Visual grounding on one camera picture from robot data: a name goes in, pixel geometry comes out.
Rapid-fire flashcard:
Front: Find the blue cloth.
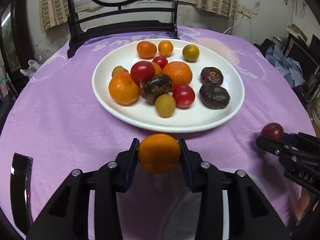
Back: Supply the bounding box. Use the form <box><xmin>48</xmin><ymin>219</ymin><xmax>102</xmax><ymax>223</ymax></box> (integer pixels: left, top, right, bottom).
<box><xmin>265</xmin><ymin>45</ymin><xmax>306</xmax><ymax>88</ymax></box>

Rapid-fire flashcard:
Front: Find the dark wooden cabinet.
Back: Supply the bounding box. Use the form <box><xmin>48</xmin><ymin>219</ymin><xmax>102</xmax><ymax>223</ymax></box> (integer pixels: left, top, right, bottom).
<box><xmin>0</xmin><ymin>2</ymin><xmax>34</xmax><ymax>80</ymax></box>

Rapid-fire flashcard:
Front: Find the yellow-green kumquat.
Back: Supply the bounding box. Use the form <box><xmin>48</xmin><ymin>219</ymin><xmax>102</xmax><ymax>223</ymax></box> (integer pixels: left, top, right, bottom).
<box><xmin>111</xmin><ymin>66</ymin><xmax>130</xmax><ymax>78</ymax></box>

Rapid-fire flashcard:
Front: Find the white oval plate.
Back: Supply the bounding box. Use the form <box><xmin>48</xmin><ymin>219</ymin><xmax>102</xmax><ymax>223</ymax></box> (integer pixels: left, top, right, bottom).
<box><xmin>92</xmin><ymin>39</ymin><xmax>245</xmax><ymax>133</ymax></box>

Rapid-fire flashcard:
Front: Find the small smooth orange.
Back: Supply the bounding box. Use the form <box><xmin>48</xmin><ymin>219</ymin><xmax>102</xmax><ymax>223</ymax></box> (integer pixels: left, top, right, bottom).
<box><xmin>151</xmin><ymin>62</ymin><xmax>162</xmax><ymax>77</ymax></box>
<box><xmin>158</xmin><ymin>40</ymin><xmax>174</xmax><ymax>57</ymax></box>
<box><xmin>137</xmin><ymin>134</ymin><xmax>181</xmax><ymax>174</ymax></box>

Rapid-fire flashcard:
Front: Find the white cable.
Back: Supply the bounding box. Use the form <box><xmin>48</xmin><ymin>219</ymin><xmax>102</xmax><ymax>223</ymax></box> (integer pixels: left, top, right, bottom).
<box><xmin>222</xmin><ymin>12</ymin><xmax>253</xmax><ymax>43</ymax></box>

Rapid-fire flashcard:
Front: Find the person's right hand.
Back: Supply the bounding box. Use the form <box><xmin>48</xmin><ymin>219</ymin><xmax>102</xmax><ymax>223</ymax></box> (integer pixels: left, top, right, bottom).
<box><xmin>294</xmin><ymin>187</ymin><xmax>312</xmax><ymax>220</ymax></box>

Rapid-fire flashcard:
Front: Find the purple printed tablecloth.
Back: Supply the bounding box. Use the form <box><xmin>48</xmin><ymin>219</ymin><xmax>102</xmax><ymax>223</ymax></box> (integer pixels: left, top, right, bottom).
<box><xmin>0</xmin><ymin>25</ymin><xmax>317</xmax><ymax>240</ymax></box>

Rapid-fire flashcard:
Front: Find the mandarin orange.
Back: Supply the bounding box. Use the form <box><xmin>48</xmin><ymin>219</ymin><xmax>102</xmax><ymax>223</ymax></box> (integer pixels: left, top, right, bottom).
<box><xmin>108</xmin><ymin>72</ymin><xmax>141</xmax><ymax>105</ymax></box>
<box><xmin>136</xmin><ymin>41</ymin><xmax>157</xmax><ymax>59</ymax></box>
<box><xmin>162</xmin><ymin>61</ymin><xmax>193</xmax><ymax>88</ymax></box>

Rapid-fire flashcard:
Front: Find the red cherry tomato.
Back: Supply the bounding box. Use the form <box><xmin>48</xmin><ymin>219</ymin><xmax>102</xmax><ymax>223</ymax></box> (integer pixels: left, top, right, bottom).
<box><xmin>130</xmin><ymin>61</ymin><xmax>156</xmax><ymax>83</ymax></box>
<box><xmin>152</xmin><ymin>56</ymin><xmax>168</xmax><ymax>70</ymax></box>
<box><xmin>172</xmin><ymin>85</ymin><xmax>195</xmax><ymax>108</ymax></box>

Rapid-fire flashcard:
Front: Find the white plastic bag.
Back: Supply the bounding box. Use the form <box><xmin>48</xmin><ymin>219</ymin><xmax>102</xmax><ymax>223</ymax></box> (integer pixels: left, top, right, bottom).
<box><xmin>20</xmin><ymin>59</ymin><xmax>42</xmax><ymax>80</ymax></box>

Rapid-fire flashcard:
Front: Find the wall socket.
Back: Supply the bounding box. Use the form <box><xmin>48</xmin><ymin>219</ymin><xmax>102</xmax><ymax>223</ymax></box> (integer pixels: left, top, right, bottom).
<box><xmin>237</xmin><ymin>6</ymin><xmax>253</xmax><ymax>18</ymax></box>

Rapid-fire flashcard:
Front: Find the dark red tomato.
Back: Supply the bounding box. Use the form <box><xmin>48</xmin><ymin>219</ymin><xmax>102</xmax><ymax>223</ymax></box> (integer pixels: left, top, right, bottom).
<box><xmin>260</xmin><ymin>122</ymin><xmax>285</xmax><ymax>142</ymax></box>

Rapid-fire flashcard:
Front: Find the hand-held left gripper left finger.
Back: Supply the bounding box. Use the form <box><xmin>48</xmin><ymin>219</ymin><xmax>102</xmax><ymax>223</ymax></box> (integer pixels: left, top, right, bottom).
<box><xmin>26</xmin><ymin>138</ymin><xmax>140</xmax><ymax>240</ymax></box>

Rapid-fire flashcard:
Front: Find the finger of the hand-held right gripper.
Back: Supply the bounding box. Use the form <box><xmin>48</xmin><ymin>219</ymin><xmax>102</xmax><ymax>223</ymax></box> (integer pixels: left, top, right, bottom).
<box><xmin>283</xmin><ymin>132</ymin><xmax>304</xmax><ymax>145</ymax></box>
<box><xmin>256</xmin><ymin>135</ymin><xmax>299</xmax><ymax>157</ymax></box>

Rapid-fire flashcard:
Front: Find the greenish yellow orange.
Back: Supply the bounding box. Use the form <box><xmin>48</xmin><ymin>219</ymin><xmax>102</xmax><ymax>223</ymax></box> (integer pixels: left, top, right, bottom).
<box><xmin>182</xmin><ymin>44</ymin><xmax>200</xmax><ymax>62</ymax></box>

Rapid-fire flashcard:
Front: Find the small yellow longan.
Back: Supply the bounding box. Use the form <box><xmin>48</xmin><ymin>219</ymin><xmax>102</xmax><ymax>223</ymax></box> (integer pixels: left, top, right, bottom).
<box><xmin>155</xmin><ymin>94</ymin><xmax>176</xmax><ymax>117</ymax></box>

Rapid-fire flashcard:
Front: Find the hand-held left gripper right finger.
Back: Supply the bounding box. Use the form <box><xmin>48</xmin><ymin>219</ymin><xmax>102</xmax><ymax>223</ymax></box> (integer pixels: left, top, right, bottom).
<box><xmin>178</xmin><ymin>139</ymin><xmax>292</xmax><ymax>240</ymax></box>

